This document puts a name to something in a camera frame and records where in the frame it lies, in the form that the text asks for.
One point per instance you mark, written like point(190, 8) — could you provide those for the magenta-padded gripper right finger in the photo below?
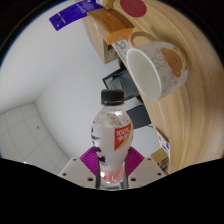
point(148, 170)

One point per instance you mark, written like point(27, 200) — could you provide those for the clear pink drink bottle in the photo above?
point(108, 143)

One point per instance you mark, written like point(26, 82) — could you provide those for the white bear-print mug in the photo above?
point(166, 66)

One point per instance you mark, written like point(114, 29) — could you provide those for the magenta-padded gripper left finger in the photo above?
point(75, 170)

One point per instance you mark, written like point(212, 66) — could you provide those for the black mesh-back office chair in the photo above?
point(138, 116)

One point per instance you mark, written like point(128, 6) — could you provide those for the wooden side desk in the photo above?
point(98, 41)

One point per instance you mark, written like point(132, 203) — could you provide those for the purple hanging package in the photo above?
point(73, 13)

